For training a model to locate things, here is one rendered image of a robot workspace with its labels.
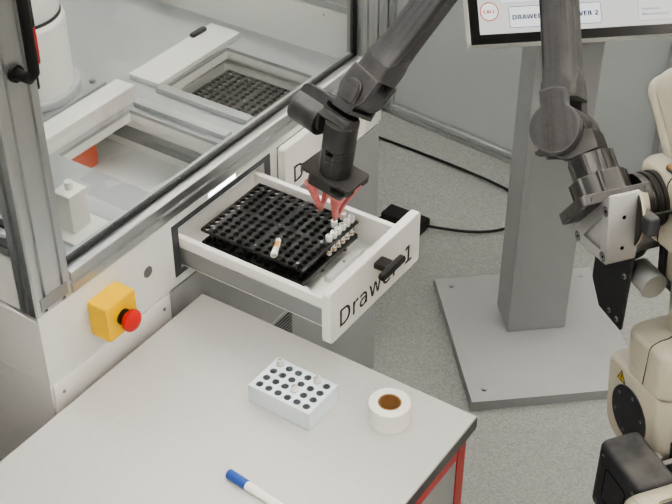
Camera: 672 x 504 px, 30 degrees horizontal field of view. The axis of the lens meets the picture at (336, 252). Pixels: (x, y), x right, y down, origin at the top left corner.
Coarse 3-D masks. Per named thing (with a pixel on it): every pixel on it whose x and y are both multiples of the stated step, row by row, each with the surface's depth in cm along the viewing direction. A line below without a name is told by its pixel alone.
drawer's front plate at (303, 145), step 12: (360, 120) 263; (300, 132) 246; (360, 132) 264; (288, 144) 243; (300, 144) 245; (312, 144) 249; (288, 156) 243; (300, 156) 247; (288, 168) 244; (300, 168) 248; (288, 180) 246; (300, 180) 250
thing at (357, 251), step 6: (354, 252) 228; (360, 252) 229; (348, 258) 227; (354, 258) 228; (342, 264) 225; (348, 264) 226; (330, 270) 224; (336, 270) 224; (342, 270) 225; (324, 276) 223; (330, 276) 223; (336, 276) 224; (330, 282) 223
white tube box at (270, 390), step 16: (272, 368) 211; (288, 368) 212; (256, 384) 208; (272, 384) 208; (288, 384) 208; (304, 384) 208; (320, 384) 208; (256, 400) 208; (272, 400) 206; (288, 400) 205; (304, 400) 205; (320, 400) 205; (336, 400) 209; (288, 416) 206; (304, 416) 203; (320, 416) 206
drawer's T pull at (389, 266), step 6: (384, 258) 216; (396, 258) 216; (402, 258) 216; (378, 264) 215; (384, 264) 215; (390, 264) 215; (396, 264) 215; (384, 270) 214; (390, 270) 214; (378, 276) 213; (384, 276) 213
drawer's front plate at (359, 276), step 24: (408, 216) 223; (384, 240) 218; (408, 240) 225; (360, 264) 212; (408, 264) 228; (336, 288) 207; (360, 288) 215; (384, 288) 223; (336, 312) 210; (360, 312) 218; (336, 336) 213
